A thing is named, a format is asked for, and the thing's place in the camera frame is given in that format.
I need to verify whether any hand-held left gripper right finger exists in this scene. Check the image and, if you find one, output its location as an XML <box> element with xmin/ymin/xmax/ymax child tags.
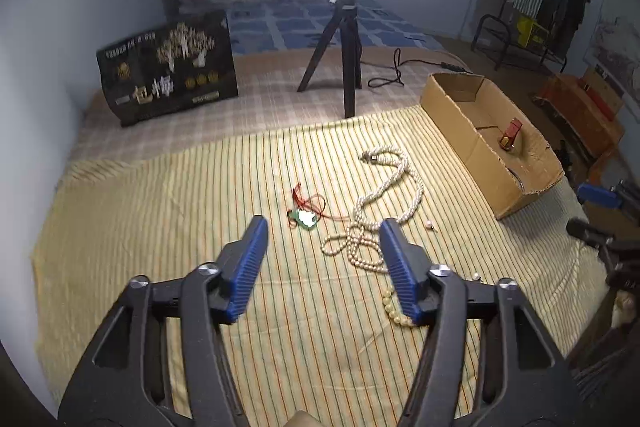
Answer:
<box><xmin>378</xmin><ymin>218</ymin><xmax>586</xmax><ymax>427</ymax></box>

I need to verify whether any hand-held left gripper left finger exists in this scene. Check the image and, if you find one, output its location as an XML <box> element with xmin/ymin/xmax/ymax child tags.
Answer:
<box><xmin>57</xmin><ymin>215</ymin><xmax>271</xmax><ymax>427</ymax></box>

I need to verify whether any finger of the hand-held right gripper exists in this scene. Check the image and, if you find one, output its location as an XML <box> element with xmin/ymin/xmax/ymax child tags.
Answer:
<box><xmin>576</xmin><ymin>183</ymin><xmax>623</xmax><ymax>209</ymax></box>
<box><xmin>566</xmin><ymin>218</ymin><xmax>616</xmax><ymax>253</ymax></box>

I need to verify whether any cream bead bracelet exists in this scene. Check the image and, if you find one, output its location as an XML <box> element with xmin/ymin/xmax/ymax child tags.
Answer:
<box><xmin>382</xmin><ymin>289</ymin><xmax>416</xmax><ymax>328</ymax></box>

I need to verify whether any green pendant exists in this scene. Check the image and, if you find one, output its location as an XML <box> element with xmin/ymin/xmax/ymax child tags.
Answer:
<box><xmin>286</xmin><ymin>183</ymin><xmax>351</xmax><ymax>230</ymax></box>

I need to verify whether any pearl necklace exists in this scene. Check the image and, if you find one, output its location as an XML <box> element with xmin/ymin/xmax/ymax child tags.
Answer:
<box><xmin>320</xmin><ymin>146</ymin><xmax>425</xmax><ymax>275</ymax></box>

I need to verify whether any cardboard box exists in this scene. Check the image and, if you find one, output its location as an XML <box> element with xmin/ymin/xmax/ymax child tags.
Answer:
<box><xmin>419</xmin><ymin>73</ymin><xmax>566</xmax><ymax>220</ymax></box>

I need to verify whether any yellow striped cloth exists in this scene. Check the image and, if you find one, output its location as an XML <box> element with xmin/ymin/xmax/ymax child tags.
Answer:
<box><xmin>32</xmin><ymin>104</ymin><xmax>608</xmax><ymax>427</ymax></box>

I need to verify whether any orange cloth-covered chest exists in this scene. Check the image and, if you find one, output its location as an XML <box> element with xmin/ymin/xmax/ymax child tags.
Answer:
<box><xmin>532</xmin><ymin>72</ymin><xmax>626</xmax><ymax>158</ymax></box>

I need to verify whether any red watch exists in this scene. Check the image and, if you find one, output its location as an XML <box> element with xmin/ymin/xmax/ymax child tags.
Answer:
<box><xmin>501</xmin><ymin>118</ymin><xmax>523</xmax><ymax>152</ymax></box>

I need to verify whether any beige checked sheet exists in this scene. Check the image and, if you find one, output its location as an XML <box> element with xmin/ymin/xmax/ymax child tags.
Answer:
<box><xmin>82</xmin><ymin>46</ymin><xmax>481</xmax><ymax>168</ymax></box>

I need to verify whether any yellow box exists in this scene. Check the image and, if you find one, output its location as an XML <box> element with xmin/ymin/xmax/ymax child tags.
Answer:
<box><xmin>516</xmin><ymin>17</ymin><xmax>546</xmax><ymax>48</ymax></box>

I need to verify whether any black printed bag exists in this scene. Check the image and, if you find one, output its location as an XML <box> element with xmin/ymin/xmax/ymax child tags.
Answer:
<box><xmin>96</xmin><ymin>10</ymin><xmax>239</xmax><ymax>128</ymax></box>

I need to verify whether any black tripod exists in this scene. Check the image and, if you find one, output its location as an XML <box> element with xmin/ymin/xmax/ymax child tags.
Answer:
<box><xmin>297</xmin><ymin>0</ymin><xmax>363</xmax><ymax>118</ymax></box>

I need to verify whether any blue patterned sheet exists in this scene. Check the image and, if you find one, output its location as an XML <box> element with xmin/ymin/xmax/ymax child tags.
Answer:
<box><xmin>225</xmin><ymin>0</ymin><xmax>441</xmax><ymax>55</ymax></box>

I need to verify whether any landscape wall painting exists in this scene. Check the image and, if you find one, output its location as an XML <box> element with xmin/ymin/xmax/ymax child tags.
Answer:
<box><xmin>582</xmin><ymin>0</ymin><xmax>640</xmax><ymax>108</ymax></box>

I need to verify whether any black power cable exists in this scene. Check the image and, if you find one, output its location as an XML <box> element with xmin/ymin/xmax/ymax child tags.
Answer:
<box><xmin>367</xmin><ymin>48</ymin><xmax>471</xmax><ymax>88</ymax></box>

